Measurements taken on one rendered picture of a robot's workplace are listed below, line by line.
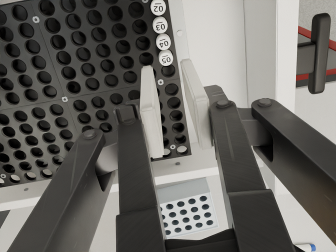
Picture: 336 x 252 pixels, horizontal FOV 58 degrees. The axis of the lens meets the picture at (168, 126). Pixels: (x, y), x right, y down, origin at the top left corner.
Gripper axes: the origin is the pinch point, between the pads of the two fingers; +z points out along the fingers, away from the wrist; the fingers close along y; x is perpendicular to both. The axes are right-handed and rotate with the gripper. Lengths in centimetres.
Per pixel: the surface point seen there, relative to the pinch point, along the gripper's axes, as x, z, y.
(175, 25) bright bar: 1.5, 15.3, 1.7
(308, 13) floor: -19, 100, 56
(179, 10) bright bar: 2.8, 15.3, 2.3
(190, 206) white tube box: -28.7, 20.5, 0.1
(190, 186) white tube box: -26.3, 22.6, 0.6
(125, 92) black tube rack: -2.8, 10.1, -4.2
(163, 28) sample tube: 2.7, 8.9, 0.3
